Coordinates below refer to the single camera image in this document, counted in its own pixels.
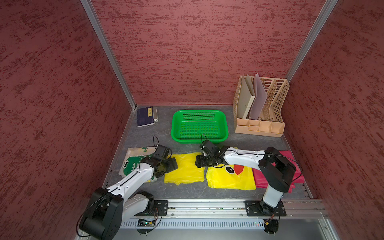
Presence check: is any plain yellow raincoat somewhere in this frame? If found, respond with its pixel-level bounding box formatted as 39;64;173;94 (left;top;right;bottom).
164;153;205;186

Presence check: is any yellow duck raincoat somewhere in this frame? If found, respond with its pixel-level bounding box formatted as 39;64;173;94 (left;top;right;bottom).
206;165;257;191

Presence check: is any green dinosaur raincoat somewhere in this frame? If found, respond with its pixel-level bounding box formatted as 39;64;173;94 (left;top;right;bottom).
119;147;156;178

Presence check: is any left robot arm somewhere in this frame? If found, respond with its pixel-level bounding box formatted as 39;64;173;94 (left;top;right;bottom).
76;156;178;240

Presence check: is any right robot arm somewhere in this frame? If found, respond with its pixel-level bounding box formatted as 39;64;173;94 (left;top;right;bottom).
195;146;297;212

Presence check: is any green plastic basket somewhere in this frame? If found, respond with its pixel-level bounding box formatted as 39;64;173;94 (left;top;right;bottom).
171;110;229;144

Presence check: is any pink folded raincoat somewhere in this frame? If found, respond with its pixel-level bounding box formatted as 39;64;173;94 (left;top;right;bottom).
253;151;305;193

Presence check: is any dark blue book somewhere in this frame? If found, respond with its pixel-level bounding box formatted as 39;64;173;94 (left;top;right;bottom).
137;107;158;127

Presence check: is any beige file organizer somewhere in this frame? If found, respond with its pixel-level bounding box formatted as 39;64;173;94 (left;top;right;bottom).
233;76;290;138

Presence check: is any grey purple folder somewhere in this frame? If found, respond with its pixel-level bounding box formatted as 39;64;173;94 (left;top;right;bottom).
249;74;267;120

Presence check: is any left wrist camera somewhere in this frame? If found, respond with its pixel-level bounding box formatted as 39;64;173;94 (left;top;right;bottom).
152;145;172;162

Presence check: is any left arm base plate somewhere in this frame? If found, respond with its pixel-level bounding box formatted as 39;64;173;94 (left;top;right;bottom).
135;200;169;217

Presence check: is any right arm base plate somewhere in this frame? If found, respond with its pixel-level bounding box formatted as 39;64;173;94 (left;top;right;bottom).
244;201;287;217

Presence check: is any aluminium front rail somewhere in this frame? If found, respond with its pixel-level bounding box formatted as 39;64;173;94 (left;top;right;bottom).
85;197;329;218

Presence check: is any left corner aluminium post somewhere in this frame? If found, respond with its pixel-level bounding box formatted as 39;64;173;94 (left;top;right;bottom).
80;0;137;111

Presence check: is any corner aluminium post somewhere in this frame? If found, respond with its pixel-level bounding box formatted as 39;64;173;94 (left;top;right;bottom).
80;0;137;111
286;0;338;83

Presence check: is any right corner aluminium post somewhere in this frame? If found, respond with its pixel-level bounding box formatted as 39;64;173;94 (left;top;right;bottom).
286;0;338;83

